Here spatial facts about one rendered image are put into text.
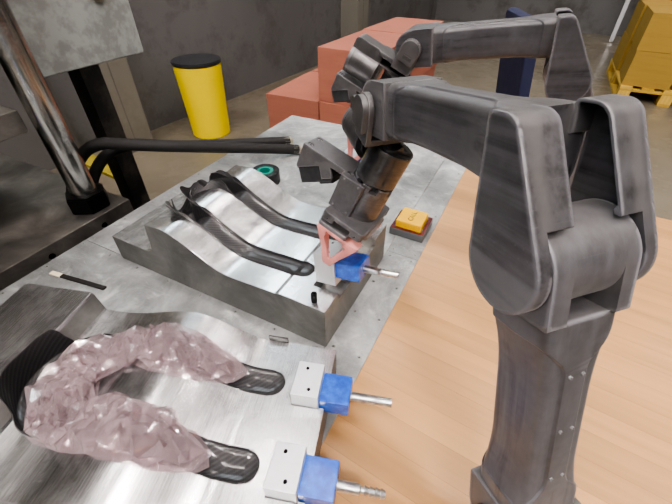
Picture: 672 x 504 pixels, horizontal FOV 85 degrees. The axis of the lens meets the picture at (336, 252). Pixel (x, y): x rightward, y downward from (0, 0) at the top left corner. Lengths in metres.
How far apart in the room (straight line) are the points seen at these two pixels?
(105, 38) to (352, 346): 1.03
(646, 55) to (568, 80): 4.45
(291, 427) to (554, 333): 0.35
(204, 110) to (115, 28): 2.15
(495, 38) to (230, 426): 0.69
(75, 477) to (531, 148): 0.51
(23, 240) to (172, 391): 0.69
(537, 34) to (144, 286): 0.81
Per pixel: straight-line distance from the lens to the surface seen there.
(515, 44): 0.72
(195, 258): 0.70
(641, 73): 5.20
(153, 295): 0.80
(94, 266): 0.93
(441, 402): 0.62
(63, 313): 0.67
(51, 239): 1.10
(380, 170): 0.47
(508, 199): 0.24
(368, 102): 0.42
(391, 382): 0.62
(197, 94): 3.37
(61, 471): 0.55
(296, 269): 0.65
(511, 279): 0.25
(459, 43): 0.73
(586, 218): 0.27
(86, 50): 1.26
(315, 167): 0.52
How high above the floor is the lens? 1.33
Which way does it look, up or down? 40 degrees down
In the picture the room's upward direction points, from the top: straight up
